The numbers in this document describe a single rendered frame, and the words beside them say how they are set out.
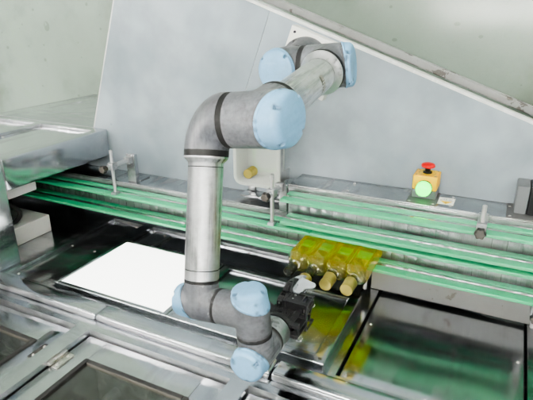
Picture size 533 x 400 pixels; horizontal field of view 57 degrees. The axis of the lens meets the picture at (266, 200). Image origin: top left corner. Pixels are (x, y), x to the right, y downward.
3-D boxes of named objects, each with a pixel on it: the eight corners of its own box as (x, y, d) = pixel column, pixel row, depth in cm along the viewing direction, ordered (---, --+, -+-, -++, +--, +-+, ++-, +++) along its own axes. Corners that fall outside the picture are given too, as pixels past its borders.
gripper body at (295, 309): (315, 320, 122) (296, 348, 112) (283, 311, 126) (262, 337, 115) (316, 293, 119) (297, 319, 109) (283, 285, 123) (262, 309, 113)
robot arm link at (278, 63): (272, 46, 144) (251, 50, 133) (315, 42, 138) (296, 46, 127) (276, 87, 148) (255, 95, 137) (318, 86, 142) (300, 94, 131)
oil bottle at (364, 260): (364, 252, 153) (343, 284, 136) (365, 236, 151) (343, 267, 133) (381, 255, 151) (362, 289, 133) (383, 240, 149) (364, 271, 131)
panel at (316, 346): (127, 246, 185) (55, 289, 157) (126, 239, 184) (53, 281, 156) (361, 304, 148) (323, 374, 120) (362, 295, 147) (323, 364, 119)
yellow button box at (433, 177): (415, 189, 153) (410, 197, 147) (417, 166, 150) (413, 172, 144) (439, 192, 150) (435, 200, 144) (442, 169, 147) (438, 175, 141)
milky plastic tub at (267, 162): (245, 176, 179) (233, 183, 171) (243, 114, 171) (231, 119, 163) (289, 182, 172) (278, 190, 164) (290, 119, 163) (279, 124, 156)
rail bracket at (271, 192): (277, 216, 163) (259, 230, 152) (277, 167, 157) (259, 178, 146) (285, 217, 161) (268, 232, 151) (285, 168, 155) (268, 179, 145)
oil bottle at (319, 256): (328, 245, 158) (304, 275, 140) (329, 228, 156) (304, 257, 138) (346, 248, 156) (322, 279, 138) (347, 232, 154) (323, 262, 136)
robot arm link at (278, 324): (253, 348, 112) (252, 317, 109) (262, 336, 116) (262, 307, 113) (283, 357, 109) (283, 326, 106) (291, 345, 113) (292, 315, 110)
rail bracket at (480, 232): (474, 219, 136) (470, 238, 124) (479, 194, 133) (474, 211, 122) (490, 221, 134) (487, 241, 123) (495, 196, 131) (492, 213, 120)
